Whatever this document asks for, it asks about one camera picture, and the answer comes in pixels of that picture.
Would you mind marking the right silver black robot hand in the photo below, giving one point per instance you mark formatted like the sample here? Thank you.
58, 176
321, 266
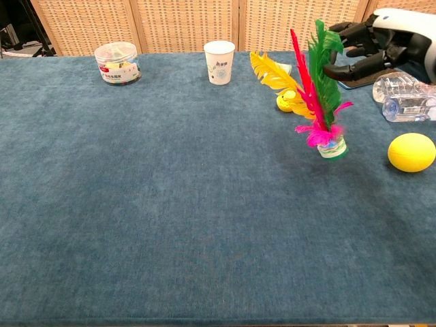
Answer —
402, 37

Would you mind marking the colourful feather shuttlecock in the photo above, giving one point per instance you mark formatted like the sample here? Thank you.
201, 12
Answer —
332, 150

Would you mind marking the black tripod stand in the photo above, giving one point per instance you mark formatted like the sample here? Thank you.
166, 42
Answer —
42, 39

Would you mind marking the clear water bottle red label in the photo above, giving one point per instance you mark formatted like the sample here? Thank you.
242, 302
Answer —
395, 85

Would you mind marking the clear water bottle blue label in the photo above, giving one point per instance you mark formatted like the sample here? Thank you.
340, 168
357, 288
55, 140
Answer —
405, 109

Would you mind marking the yellow foam ball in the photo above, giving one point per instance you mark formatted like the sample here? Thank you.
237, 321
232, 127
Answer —
411, 152

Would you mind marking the small green white box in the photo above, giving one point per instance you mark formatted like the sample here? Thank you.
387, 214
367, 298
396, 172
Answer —
287, 68

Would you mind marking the small yellow duck toy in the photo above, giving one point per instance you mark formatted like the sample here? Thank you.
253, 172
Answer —
284, 104

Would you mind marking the white paper cup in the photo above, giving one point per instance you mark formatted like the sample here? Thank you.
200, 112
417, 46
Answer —
219, 64

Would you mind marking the wicker folding screen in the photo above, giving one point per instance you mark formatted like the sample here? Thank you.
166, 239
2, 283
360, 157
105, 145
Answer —
184, 24

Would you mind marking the blue table cloth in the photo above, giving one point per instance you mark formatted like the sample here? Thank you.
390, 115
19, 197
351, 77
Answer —
170, 204

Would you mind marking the clear jar of colourful clips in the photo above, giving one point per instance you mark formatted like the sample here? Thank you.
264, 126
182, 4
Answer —
117, 66

